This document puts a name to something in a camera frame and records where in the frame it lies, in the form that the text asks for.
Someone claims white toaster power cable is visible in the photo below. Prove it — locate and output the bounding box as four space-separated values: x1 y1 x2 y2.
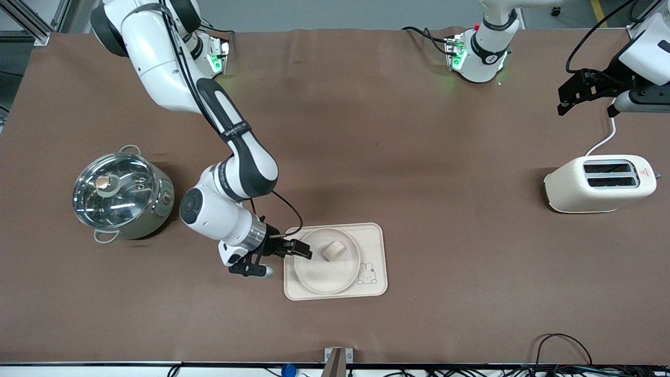
584 115 618 157

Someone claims black looped cable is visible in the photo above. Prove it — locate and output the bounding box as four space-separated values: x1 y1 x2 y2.
533 333 595 368

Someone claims glass pot lid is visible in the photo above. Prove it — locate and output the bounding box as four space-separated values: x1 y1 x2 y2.
72 152 158 230

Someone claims aluminium frame profile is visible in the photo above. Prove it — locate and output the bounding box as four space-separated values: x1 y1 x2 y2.
0 0 72 47

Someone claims black arm base cable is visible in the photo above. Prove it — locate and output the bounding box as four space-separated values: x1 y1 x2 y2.
199 16 235 43
401 26 453 56

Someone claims cream two-slot toaster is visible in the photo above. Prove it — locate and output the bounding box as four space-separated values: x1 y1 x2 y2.
544 154 658 214

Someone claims cream round plate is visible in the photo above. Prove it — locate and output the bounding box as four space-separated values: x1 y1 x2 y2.
293 227 362 295

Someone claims small cream bun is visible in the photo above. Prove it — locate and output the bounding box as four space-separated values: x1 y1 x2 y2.
321 241 347 262

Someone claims grey metal camera bracket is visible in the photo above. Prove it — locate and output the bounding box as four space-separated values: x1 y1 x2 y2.
323 347 354 377

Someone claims brown table mat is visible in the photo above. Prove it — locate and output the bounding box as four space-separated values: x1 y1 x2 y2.
0 26 670 366

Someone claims steel pot with glass lid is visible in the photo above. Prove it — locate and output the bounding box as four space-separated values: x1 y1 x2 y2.
73 145 176 245

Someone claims cream rabbit print tray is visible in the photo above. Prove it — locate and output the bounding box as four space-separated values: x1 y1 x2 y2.
283 223 388 302

